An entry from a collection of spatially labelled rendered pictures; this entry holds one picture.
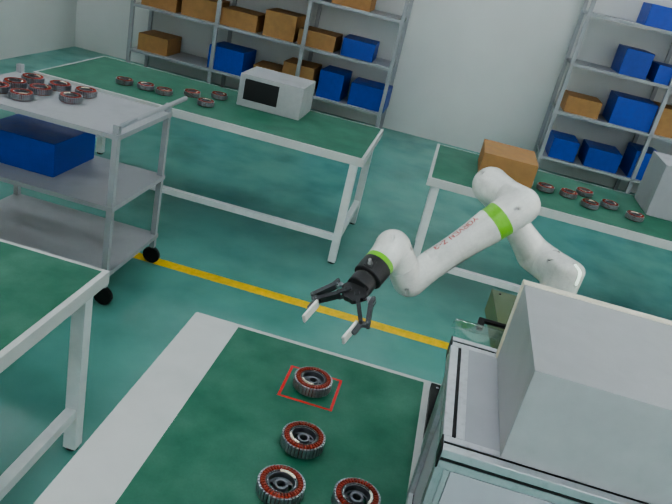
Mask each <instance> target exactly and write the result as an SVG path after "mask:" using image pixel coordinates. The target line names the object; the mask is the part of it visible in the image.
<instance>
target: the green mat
mask: <svg viewBox="0 0 672 504"><path fill-rule="evenodd" d="M291 365H293V366H296V367H299V368H301V367H306V366H307V367H308V366H310V367H317V368H320V369H322V370H324V371H325V372H327V373H328V374H329V375H330V376H331V377H332V378H336V379H339V380H342V384H341V386H340V389H339V392H338V395H337V398H336V401H335V404H334V406H333V409H332V412H331V411H328V410H325V409H322V408H318V407H315V406H312V405H308V404H305V403H302V402H299V401H295V400H292V399H289V398H286V397H282V396H279V395H277V393H278V391H279V389H280V387H281V385H282V383H283V381H284V379H285V377H286V375H287V373H288V371H289V369H290V367H291ZM296 370H298V369H297V368H294V367H293V369H292V371H291V373H290V375H289V377H288V379H287V381H286V383H285V385H284V387H283V390H282V392H281V394H282V395H285V396H289V397H292V398H295V399H298V400H302V401H305V402H308V403H311V404H315V405H318V406H321V407H324V408H328V409H330V406H331V404H332V401H333V398H334V395H335V392H336V390H337V387H338V384H339V381H337V380H334V379H332V380H333V383H332V387H331V391H330V393H329V394H328V395H327V396H325V397H321V398H315V397H314V398H312V397H307V396H305V395H302V394H300V393H299V392H298V391H297V390H295V388H294V386H293V378H294V374H295V371H296ZM423 385H424V382H421V381H418V380H415V379H411V378H408V377H405V376H401V375H398V374H395V373H391V372H388V371H384V370H381V369H378V368H374V367H371V366H368V365H364V364H361V363H358V362H354V361H351V360H348V359H344V358H341V357H338V356H334V355H331V354H327V353H324V352H321V351H317V350H314V349H311V348H307V347H304V346H301V345H297V344H294V343H291V342H287V341H284V340H280V339H277V338H274V337H270V336H267V335H264V334H260V333H257V332H254V331H250V330H247V329H244V328H240V327H238V328H237V330H236V331H235V333H234V334H233V335H232V337H231V338H230V340H229V341H228V343H227V344H226V345H225V347H224V348H223V350H222V351H221V353H220V354H219V356H218V357H217V358H216V360H215V361H214V363H213V364H212V366H211V367H210V368H209V370H208V371H207V373H206V374H205V376H204V377H203V378H202V380H201V381H200V383H199V384H198V386H197V387H196V389H195V390H194V391H193V393H192V394H191V396H190V397H189V399H188V400H187V401H186V403H185V404H184V406H183V407H182V409H181V410H180V411H179V413H178V414H177V416H176V417H175V419H174V420H173V422H172V423H171V424H170V426H169V427H168V429H167V430H166V432H165V433H164V434H163V436H162V437H161V439H160V440H159V442H158V443H157V444H156V446H155V447H154V449H153V450H152V452H151V453H150V455H149V456H148V457H147V459H146V460H145V462H144V463H143V465H142V466H141V467H140V469H139V470H138V472H137V473H136V475H135V476H134V477H133V479H132V480H131V482H130V483H129V485H128V486H127V488H126V489H125V490H124V492H123V493H122V495H121V496H120V498H119V499H118V500H117V502H116V503H115V504H265V503H263V501H261V500H260V499H259V497H258V496H257V494H256V493H257V492H256V483H257V478H258V475H259V473H260V471H261V470H262V469H264V468H265V467H267V466H270V465H271V466H272V465H274V464H275V465H276V464H279V465H280V464H282V465H283V467H284V465H287V467H288V466H290V467H291V468H294V469H296V470H297V472H298V471H299V472H300V474H302V476H303V477H304V480H305V483H306V487H305V491H304V495H303V499H302V500H301V502H299V504H332V502H331V497H332V494H333V490H334V487H335V485H336V483H337V482H338V481H340V480H341V479H344V478H348V477H349V478H350V477H353V478H354V477H356V478H357V479H358V478H360V479H361V480H362V479H363V480H365V481H368V483H371V484H372V485H373V486H374V488H376V489H377V490H378V492H379V494H380V497H381V503H380V504H406V498H407V491H408V485H409V478H410V471H411V465H412V458H413V451H414V445H415V438H416V432H417V425H418V418H419V412H420V405H421V399H422V392H423ZM293 421H304V422H305V421H306V422H308V423H309V422H310V423H311V424H314V425H316V426H318V427H319V428H320V430H322V432H324V434H325V438H326V440H325V444H324V448H323V451H322V453H321V454H320V455H319V456H318V457H315V458H312V459H299V458H298V456H297V458H295V457H294V456H291V455H289V454H288V453H286V452H285V450H283V448H282V447H281V444H280V439H281V434H282V430H283V428H284V426H285V425H287V424H288V423H290V422H293ZM365 481H364V482H365Z"/></svg>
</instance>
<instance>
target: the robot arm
mask: <svg viewBox="0 0 672 504"><path fill-rule="evenodd" d="M472 190H473V193H474V195H475V197H476V198H477V199H478V200H479V201H480V202H481V203H482V204H483V205H484V206H485V208H484V209H482V210H480V211H479V212H478V213H477V214H476V215H474V216H473V217H472V218H471V219H470V220H468V221H467V222H466V223H465V224H463V225H462V226H461V227H459V228H458V229H457V230H456V231H454V232H453V233H451V234H450V235H449V236H447V237H446V238H444V239H443V240H441V241H440V242H438V243H437V244H435V245H434V246H432V247H431V248H429V249H427V250H426V251H424V252H423V253H421V254H420V255H418V256H415V254H414V251H413V248H412V245H411V243H410V240H409V238H408V236H407V235H406V234H405V233H403V232H402V231H400V230H397V229H389V230H386V231H384V232H382V233H381V234H380V235H379V236H378V237H377V239H376V241H375V243H374V245H373V247H372V248H371V250H370V251H369V252H368V253H367V254H366V255H365V257H364V258H363V259H362V260H361V261H360V262H359V264H358V265H357V266H356V267H355V273H354V274H353V275H352V276H351V277H350V278H349V280H348V282H346V283H342V282H341V281H340V279H339V278H337V279H335V280H334V281H333V282H332V283H330V284H328V285H325V286H323V287H321V288H319V289H317V290H315V291H312V292H311V293H310V295H311V299H312V301H311V302H310V303H309V305H308V306H307V310H306V312H305V313H304V314H303V315H302V319H303V322H304V323H305V322H306V321H307V320H308V319H309V318H310V317H311V315H312V314H313V313H314V312H315V311H316V310H317V309H318V307H319V304H320V303H324V302H328V301H332V300H336V299H339V300H341V299H344V300H345V301H347V302H349V303H350V304H352V305H353V304H356V306H357V314H358V321H357V320H355V322H354V323H353V324H352V325H351V326H350V328H349V329H348V330H347V331H346V332H345V334H344V335H343V336H342V337H341V338H342V344H345V343H346V342H347V341H348V339H349V338H350V337H351V336H352V335H354V336H355V335H356V334H357V333H358V332H359V330H360V329H361V328H366V329H370V325H371V318H372V312H373V307H374V306H375V304H376V297H375V296H372V297H370V296H369V295H370V294H371V293H372V291H373V290H374V289H378V288H379V287H380V286H381V285H382V284H383V283H384V281H385V280H386V279H387V278H388V277H390V280H391V282H392V285H393V287H394V289H395V290H396V291H397V292H398V293H399V294H400V295H402V296H405V297H414V296H417V295H419V294H420V293H421V292H422V291H423V290H425V289H426V288H427V287H428V286H429V285H431V284H432V283H433V282H434V281H436V280H437V279H438V278H439V277H441V276H443V275H444V274H446V273H447V272H448V271H450V270H451V269H453V268H454V267H456V266H457V265H459V264H460V263H462V262H463V261H465V260H467V259H468V258H470V257H472V256H473V255H475V254H477V253H479V252H480V251H482V250H484V249H486V248H488V247H490V246H492V245H494V244H496V243H498V242H499V241H500V240H502V239H504V238H506V237H507V239H508V241H509V243H510V245H511V247H512V249H513V251H514V254H515V256H516V259H517V261H518V263H519V264H520V266H521V267H522V268H524V269H525V270H526V271H527V272H529V273H530V274H531V275H532V276H534V277H535V278H536V279H537V280H539V282H540V284H542V285H545V286H549V287H552V288H556V289H560V290H563V291H567V292H570V293H574V294H577V292H578V290H579V288H580V286H581V283H582V281H583V279H584V276H585V268H584V267H583V266H582V265H581V264H580V263H579V262H577V261H576V260H574V259H572V258H571V257H569V256H567V255H566V254H564V253H562V252H561V251H559V250H558V249H557V248H555V247H554V246H552V245H551V244H550V243H548V242H547V241H546V240H545V239H544V238H543V237H542V236H541V235H540V234H539V232H538V231H537V230H536V229H535V227H534V226H533V225H532V223H531V222H532V221H533V220H534V219H535V218H536V217H537V216H538V214H539V212H540V209H541V202H540V198H539V196H538V195H537V193H536V192H535V191H534V190H532V189H530V188H528V187H526V186H524V185H522V184H520V183H518V182H516V181H515V180H513V179H512V178H511V177H509V176H508V175H507V174H506V173H505V172H504V171H503V170H501V169H499V168H497V167H486V168H483V169H481V170H480V171H479V172H478V173H477V174H476V175H475V176H474V178H473V181H472ZM340 287H342V288H341V289H339V288H340ZM336 289H337V290H336ZM334 290H336V291H334ZM332 291H333V292H332ZM340 293H342V295H340ZM366 300H367V302H368V308H367V315H366V321H363V318H362V310H361V302H364V301H366Z"/></svg>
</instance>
